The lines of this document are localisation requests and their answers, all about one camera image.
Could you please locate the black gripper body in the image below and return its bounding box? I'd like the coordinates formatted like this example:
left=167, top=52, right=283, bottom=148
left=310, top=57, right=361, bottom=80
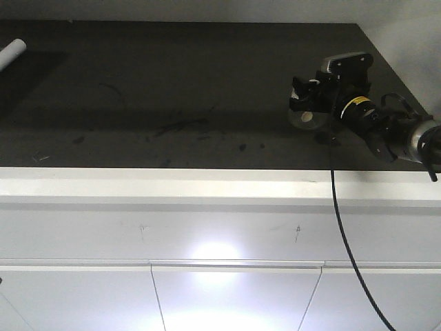
left=315, top=70, right=371, bottom=117

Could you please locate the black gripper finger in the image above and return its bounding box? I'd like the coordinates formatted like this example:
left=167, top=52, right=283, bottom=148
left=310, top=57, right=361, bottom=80
left=291, top=77, right=320, bottom=97
left=289, top=97, right=316, bottom=112

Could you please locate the glass jar with beige lid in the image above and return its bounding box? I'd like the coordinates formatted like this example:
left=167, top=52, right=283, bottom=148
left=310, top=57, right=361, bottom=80
left=287, top=79, right=332, bottom=130

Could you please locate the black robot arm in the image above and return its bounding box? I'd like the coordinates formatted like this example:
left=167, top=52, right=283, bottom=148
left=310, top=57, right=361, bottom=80
left=289, top=71, right=440, bottom=182

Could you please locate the white fume hood base cabinet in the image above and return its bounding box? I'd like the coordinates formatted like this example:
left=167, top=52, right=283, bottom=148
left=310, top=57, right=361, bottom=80
left=1, top=168, right=440, bottom=330

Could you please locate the rolled white paper sheet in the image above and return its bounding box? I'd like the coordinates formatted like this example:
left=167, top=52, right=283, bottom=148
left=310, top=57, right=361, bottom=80
left=0, top=39, right=27, bottom=71

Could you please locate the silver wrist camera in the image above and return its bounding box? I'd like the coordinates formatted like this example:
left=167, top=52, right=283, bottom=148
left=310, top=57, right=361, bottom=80
left=321, top=52, right=373, bottom=86

